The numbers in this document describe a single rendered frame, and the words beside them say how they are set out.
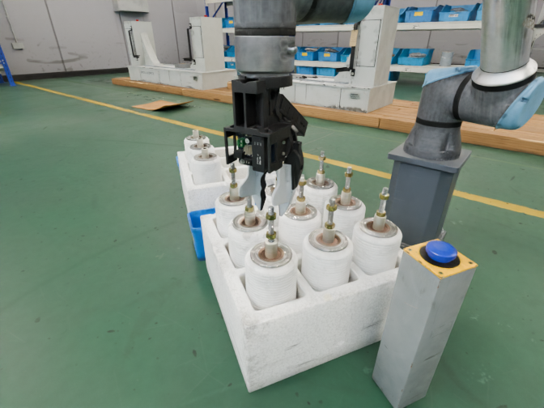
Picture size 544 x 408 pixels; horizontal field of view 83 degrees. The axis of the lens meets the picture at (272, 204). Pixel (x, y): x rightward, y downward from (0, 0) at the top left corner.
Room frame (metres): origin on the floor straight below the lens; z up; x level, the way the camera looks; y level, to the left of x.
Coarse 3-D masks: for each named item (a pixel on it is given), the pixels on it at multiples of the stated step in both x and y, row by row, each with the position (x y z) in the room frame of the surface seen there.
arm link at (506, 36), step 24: (504, 0) 0.67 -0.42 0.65; (528, 0) 0.66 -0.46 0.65; (504, 24) 0.67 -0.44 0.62; (528, 24) 0.67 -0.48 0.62; (504, 48) 0.68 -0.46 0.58; (528, 48) 0.68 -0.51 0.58; (480, 72) 0.74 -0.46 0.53; (504, 72) 0.69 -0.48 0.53; (528, 72) 0.68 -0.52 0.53; (480, 96) 0.72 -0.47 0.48; (504, 96) 0.69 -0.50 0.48; (528, 96) 0.67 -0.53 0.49; (480, 120) 0.74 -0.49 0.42; (504, 120) 0.69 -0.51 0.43; (528, 120) 0.71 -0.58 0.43
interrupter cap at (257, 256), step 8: (256, 248) 0.46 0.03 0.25; (264, 248) 0.46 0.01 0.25; (280, 248) 0.46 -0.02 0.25; (288, 248) 0.46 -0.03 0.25; (256, 256) 0.44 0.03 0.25; (264, 256) 0.44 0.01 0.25; (280, 256) 0.44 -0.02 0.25; (288, 256) 0.44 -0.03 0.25; (256, 264) 0.42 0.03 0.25; (264, 264) 0.41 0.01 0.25; (272, 264) 0.41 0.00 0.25; (280, 264) 0.41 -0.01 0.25
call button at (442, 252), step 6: (432, 240) 0.37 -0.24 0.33; (438, 240) 0.37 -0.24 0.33; (426, 246) 0.36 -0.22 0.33; (432, 246) 0.36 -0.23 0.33; (438, 246) 0.36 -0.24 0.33; (444, 246) 0.36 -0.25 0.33; (450, 246) 0.36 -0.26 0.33; (432, 252) 0.35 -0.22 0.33; (438, 252) 0.35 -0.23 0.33; (444, 252) 0.35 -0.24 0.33; (450, 252) 0.35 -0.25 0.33; (456, 252) 0.35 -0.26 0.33; (432, 258) 0.35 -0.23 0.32; (438, 258) 0.34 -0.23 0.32; (444, 258) 0.34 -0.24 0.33; (450, 258) 0.34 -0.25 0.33
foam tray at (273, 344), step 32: (224, 256) 0.53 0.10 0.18; (224, 288) 0.47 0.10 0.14; (352, 288) 0.43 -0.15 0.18; (384, 288) 0.45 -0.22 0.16; (224, 320) 0.51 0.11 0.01; (256, 320) 0.36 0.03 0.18; (288, 320) 0.37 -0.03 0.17; (320, 320) 0.40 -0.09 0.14; (352, 320) 0.43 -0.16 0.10; (384, 320) 0.46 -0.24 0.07; (256, 352) 0.35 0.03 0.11; (288, 352) 0.37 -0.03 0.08; (320, 352) 0.40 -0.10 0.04; (256, 384) 0.35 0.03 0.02
